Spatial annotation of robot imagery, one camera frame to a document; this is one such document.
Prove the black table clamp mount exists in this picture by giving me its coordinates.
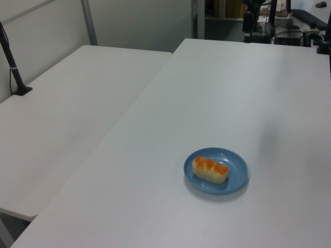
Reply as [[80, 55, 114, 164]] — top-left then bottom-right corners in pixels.
[[316, 19, 331, 55]]

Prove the black camera stand pole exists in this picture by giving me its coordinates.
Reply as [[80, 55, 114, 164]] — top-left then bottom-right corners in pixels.
[[0, 20, 34, 97]]

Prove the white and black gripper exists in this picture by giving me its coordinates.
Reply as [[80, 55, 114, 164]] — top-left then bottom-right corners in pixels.
[[242, 11, 259, 43]]

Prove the black keyboard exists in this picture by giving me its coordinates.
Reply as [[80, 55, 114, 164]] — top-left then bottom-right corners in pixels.
[[291, 9, 328, 29]]

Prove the blue round plate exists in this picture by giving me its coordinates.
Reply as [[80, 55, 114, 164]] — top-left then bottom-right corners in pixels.
[[183, 147, 248, 195]]

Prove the black electronics box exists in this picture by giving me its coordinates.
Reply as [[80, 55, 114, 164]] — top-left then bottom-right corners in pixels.
[[275, 30, 303, 47]]

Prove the black upright pole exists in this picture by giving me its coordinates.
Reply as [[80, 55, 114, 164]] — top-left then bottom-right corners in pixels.
[[268, 0, 277, 25]]

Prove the orange glazed bread piece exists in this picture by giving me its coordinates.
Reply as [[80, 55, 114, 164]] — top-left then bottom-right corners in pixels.
[[192, 156, 229, 184]]

